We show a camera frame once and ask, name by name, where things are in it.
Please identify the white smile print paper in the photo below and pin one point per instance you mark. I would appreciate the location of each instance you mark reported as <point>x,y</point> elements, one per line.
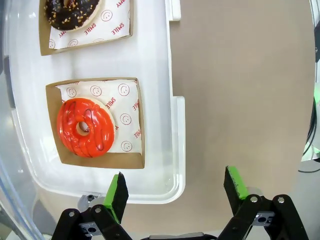
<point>112,22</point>
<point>125,100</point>

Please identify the clear plastic container lid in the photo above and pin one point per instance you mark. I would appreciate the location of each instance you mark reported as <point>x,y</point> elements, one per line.
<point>10,155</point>

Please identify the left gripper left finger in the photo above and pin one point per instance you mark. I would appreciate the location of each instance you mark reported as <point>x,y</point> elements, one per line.
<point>117,197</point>

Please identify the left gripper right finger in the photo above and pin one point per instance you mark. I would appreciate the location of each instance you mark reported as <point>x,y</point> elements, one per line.
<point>235,190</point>

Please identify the red glazed donut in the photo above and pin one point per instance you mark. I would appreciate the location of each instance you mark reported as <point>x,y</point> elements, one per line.
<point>100,132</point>

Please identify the brown cardboard donut box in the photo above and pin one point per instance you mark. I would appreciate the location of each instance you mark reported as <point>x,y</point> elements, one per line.
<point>44,47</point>
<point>100,161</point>

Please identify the white plastic donut container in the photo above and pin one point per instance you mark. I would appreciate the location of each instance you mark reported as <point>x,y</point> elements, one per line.
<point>155,100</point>

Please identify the chocolate nut donut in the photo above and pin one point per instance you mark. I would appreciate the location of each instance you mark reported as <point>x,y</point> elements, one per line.
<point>72,17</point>

